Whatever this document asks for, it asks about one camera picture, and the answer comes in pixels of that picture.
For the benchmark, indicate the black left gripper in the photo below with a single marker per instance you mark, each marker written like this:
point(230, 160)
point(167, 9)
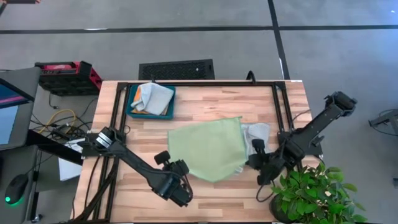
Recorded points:
point(175, 179)

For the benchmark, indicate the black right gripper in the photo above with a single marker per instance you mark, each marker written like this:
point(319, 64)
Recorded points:
point(267, 171)

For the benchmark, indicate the grey waffle microfiber towel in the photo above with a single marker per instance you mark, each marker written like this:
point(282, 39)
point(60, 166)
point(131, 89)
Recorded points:
point(155, 98)
point(258, 130)

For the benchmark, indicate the green microfiber towel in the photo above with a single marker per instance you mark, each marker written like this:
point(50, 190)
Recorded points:
point(208, 146)

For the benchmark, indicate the orange microfiber towel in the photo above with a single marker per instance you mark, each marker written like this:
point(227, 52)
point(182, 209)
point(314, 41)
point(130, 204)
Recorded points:
point(136, 96)

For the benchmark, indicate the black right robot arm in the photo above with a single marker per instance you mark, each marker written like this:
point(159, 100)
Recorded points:
point(317, 124)

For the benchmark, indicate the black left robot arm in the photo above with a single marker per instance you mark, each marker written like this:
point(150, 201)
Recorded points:
point(136, 165)

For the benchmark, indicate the teal plastic tray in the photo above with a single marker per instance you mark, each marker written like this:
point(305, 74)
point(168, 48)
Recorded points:
point(149, 117)

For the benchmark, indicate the green potted plant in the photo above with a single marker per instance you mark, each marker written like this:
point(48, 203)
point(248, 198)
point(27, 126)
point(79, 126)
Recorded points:
point(311, 199)

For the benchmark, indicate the black floor vent grate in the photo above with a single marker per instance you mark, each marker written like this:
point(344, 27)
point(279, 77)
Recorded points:
point(177, 70)

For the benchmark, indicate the white paper sheet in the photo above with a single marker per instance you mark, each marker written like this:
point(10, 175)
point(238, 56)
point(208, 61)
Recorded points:
point(70, 169)

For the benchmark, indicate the black power strip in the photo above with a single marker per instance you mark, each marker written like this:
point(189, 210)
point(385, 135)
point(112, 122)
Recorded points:
point(62, 133)

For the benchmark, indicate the black desk support bar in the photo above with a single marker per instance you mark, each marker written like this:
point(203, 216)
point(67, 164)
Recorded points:
point(53, 147)

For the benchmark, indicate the red and black tool case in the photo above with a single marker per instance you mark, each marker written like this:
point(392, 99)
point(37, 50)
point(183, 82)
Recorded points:
point(68, 81)

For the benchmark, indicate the grey metal stand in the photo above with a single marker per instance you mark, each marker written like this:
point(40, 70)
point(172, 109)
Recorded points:
point(388, 119)

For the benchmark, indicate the black desk leg with caster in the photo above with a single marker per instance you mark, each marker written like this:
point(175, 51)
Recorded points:
point(35, 202)

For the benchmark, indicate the black computer mouse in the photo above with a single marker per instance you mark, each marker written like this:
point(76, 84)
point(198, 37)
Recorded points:
point(16, 189)

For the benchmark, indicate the grey desk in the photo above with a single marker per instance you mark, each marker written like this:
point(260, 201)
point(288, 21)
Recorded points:
point(12, 161)

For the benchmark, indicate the computer monitor blue screen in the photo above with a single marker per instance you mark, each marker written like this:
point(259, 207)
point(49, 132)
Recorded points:
point(9, 124)

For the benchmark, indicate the black aluminium rig frame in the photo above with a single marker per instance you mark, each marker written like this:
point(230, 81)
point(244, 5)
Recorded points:
point(217, 83)

